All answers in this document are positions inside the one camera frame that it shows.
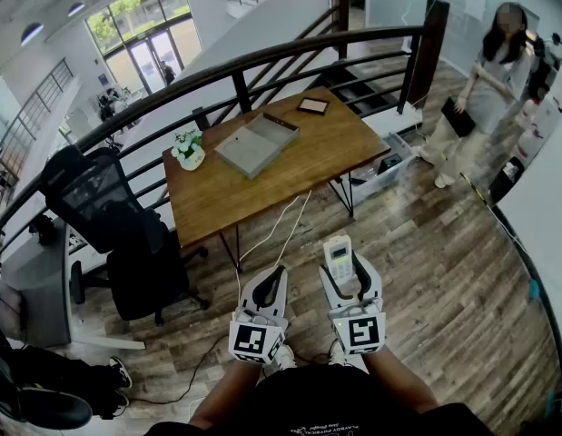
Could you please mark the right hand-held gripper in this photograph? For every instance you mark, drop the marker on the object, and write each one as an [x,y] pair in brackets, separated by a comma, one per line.
[362,329]

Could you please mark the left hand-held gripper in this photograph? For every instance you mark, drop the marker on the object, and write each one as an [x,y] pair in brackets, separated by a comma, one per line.
[255,339]

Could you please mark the white remote control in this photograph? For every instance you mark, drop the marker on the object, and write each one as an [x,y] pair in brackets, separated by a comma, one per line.
[337,261]

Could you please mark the grey shallow tray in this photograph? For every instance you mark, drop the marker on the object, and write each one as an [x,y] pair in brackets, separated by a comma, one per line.
[249,150]

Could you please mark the person's left forearm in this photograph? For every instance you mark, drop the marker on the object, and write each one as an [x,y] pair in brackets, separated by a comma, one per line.
[226,389]

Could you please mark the person's right forearm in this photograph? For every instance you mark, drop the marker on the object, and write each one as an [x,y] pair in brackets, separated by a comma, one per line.
[398,379]

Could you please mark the black metal table leg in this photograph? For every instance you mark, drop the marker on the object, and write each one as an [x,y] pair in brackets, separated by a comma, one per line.
[346,195]
[230,252]

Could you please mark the person's left white shoe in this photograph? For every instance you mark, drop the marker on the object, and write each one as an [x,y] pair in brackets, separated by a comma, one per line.
[284,357]

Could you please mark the person's white shoe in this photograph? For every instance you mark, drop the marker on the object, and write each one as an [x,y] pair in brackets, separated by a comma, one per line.
[337,354]
[284,357]

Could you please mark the person's right white shoe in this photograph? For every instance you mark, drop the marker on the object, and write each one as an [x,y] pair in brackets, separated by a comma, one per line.
[337,354]

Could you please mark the clear plastic bin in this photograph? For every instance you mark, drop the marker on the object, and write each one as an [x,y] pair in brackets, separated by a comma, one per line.
[380,183]

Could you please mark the person's black shirt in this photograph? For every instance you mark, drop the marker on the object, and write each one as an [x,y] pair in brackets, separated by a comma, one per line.
[326,402]

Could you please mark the black device in bin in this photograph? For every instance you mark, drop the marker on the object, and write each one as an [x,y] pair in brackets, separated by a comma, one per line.
[390,162]

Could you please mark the black mesh office chair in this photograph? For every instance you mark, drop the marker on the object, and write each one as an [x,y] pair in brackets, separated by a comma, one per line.
[126,243]

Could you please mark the white flower pot with flowers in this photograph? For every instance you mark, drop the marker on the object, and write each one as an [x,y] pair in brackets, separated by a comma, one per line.
[190,155]

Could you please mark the black waste bin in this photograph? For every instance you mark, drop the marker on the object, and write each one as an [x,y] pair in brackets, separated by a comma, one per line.
[505,182]

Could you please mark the dark staircase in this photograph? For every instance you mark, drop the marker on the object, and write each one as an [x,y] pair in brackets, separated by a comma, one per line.
[353,90]

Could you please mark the white counter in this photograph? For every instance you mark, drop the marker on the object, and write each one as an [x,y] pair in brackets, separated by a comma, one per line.
[544,225]

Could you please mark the white water jug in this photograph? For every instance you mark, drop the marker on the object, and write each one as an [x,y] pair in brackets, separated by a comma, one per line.
[541,114]
[530,145]

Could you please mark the white side desk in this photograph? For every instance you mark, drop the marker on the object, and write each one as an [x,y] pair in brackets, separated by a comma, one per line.
[35,289]

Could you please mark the black rounded stool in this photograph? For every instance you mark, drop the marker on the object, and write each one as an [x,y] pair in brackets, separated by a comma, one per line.
[58,409]

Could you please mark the black curved railing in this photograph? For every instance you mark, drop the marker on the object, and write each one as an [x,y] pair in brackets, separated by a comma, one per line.
[308,46]

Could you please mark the glass entrance door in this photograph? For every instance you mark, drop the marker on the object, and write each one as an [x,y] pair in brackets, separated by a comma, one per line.
[144,39]

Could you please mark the long balcony railing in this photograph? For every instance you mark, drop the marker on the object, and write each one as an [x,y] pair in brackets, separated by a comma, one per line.
[40,102]

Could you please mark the grey pendant lamp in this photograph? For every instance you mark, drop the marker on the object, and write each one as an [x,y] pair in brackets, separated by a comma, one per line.
[32,34]
[76,9]

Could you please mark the thick dark wooden post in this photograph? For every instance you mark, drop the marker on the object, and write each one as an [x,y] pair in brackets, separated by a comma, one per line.
[430,52]

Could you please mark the thin dark wooden post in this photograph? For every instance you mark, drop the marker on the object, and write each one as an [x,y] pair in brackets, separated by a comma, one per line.
[340,16]

